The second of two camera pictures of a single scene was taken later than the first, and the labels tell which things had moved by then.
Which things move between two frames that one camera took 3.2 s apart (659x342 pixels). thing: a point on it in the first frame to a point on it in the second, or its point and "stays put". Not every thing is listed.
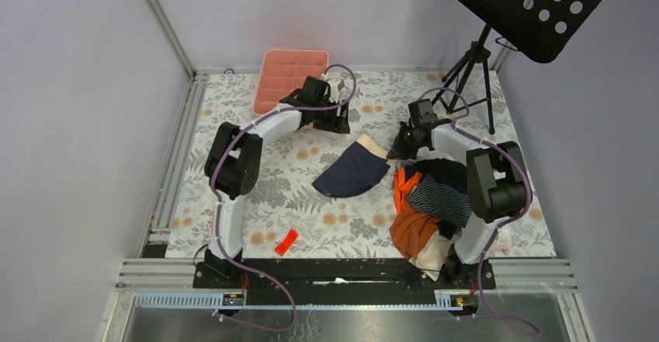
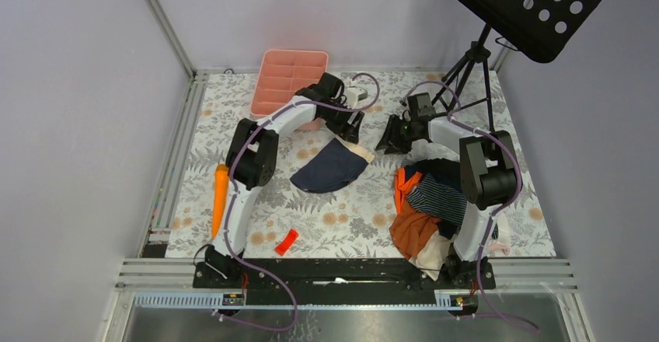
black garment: x=445 y=169 stays put
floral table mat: x=287 y=216 stays put
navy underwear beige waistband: x=356 y=170 to x=331 y=168
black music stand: x=535 y=12 stays put
